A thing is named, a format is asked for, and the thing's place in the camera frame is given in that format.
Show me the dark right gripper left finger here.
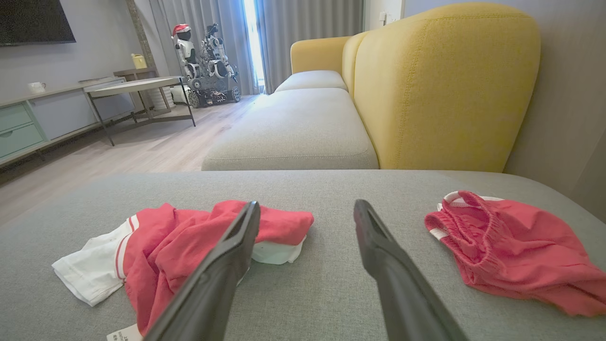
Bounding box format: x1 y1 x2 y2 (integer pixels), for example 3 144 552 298
144 201 261 341

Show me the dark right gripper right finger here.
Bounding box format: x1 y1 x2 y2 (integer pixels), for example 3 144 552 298
354 199 469 341

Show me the red white jersey shirt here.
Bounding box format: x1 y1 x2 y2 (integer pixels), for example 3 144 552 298
52 200 314 341

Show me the red shorts white trim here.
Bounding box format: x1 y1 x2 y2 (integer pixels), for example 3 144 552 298
425 190 606 317

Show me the large grey sofa ottoman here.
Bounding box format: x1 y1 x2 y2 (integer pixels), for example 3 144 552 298
0 170 606 341

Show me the white ribbed pot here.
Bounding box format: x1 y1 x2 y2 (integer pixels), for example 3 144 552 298
142 85 177 112

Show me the yellow sofa backrest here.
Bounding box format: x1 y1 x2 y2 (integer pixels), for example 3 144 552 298
342 2 541 172

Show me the grey wheeled robot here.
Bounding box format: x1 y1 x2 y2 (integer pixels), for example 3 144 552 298
188 23 242 108

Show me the small grey sofa seat cushion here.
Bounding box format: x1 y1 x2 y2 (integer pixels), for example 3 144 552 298
275 70 348 93

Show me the wooden side table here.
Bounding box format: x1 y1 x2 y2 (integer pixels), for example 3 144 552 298
114 67 171 114

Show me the long low tv cabinet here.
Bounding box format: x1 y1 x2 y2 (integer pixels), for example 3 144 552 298
0 78 138 166

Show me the white humanoid robot santa hat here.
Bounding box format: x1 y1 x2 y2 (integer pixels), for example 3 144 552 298
171 24 202 81

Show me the yellow sofa armrest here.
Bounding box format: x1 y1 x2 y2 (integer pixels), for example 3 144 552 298
290 36 353 75

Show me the indoor tree trunk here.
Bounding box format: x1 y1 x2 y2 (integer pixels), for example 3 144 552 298
125 0 157 69

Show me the grey curtain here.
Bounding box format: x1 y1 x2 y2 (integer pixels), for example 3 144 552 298
149 0 258 95
258 0 365 94

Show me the black television screen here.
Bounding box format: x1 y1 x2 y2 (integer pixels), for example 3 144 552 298
0 0 76 47

